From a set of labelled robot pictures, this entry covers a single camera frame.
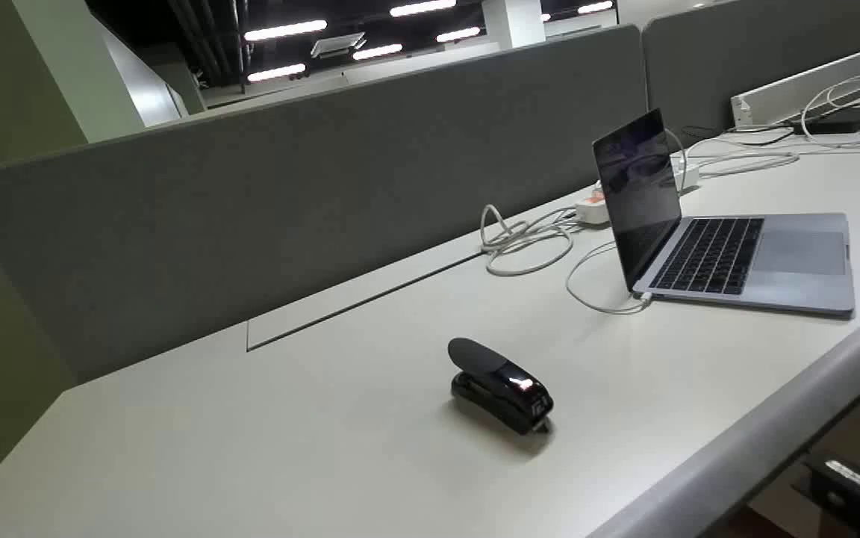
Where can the grey laptop with stickers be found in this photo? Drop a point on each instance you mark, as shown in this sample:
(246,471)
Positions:
(748,260)

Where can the black stapler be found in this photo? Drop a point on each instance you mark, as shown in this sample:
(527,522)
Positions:
(499,389)

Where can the white power strip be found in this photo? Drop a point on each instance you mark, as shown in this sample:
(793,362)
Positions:
(806,92)
(594,211)

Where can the long grey desk divider panel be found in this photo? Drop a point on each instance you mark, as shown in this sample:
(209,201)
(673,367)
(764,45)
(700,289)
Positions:
(252,199)

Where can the fluorescent ceiling light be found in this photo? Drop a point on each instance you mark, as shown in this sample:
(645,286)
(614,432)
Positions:
(275,72)
(457,33)
(378,53)
(284,30)
(422,6)

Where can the short grey desk divider panel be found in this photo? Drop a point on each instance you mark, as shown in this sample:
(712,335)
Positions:
(708,60)

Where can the black power adapter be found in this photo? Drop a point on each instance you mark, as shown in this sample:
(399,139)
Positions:
(836,121)

